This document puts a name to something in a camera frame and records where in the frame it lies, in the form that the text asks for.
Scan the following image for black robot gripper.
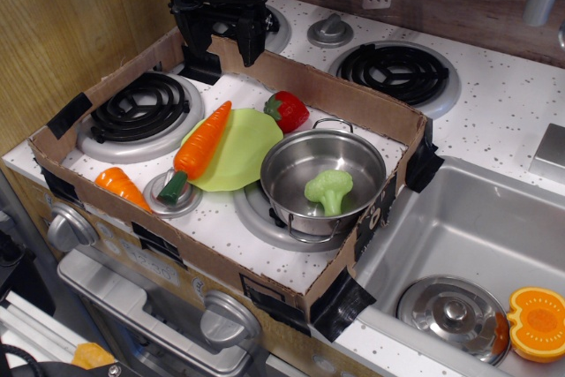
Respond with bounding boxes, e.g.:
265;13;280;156
169;0;268;85

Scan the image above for orange toy carrot green stem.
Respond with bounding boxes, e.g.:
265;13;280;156
156;100;233;207

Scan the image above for light green plastic plate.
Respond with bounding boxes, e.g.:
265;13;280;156
191;109;283;192

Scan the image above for small orange toy carrot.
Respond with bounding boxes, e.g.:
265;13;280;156
94;167;152;213

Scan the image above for brown cardboard fence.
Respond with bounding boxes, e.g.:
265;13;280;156
28;29;443;342

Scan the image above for red toy strawberry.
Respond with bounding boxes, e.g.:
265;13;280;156
263;91;310;133

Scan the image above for front left black burner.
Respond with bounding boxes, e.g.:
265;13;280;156
77;72;205;164

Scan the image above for silver stovetop knob back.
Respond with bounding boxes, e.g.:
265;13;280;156
306;13;354;49

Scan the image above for silver stovetop knob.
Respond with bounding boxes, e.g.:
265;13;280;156
306;13;354;49
142;169;203;219

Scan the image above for silver stovetop knob front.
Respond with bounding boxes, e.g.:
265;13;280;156
142;169;203;219

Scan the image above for stainless steel pot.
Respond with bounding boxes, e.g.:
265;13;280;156
260;118;387;244

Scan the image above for green toy broccoli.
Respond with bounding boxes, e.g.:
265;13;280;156
304;170;353;216

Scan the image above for back right black burner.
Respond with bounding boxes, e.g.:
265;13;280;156
329;41;462;119

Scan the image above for left silver oven knob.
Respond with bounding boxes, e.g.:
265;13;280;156
47;202;99;253

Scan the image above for silver oven knob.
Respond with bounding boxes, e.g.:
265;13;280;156
200;290;261;350
47;202;99;253

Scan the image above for right silver oven knob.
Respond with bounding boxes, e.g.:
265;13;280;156
200;290;261;350

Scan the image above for silver toy sink basin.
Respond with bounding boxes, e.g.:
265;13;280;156
355;155;565;377

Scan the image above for yellow object bottom left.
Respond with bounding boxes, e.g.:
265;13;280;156
71;343;116;370

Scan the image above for silver pot lid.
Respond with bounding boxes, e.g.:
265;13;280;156
395;275;510;366

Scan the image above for orange toy fruit half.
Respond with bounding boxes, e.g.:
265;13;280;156
507;287;564;363

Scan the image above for front right silver burner ring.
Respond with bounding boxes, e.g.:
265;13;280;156
232;181;354;254

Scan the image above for silver oven door handle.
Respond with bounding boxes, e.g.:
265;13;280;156
57;250;253;376

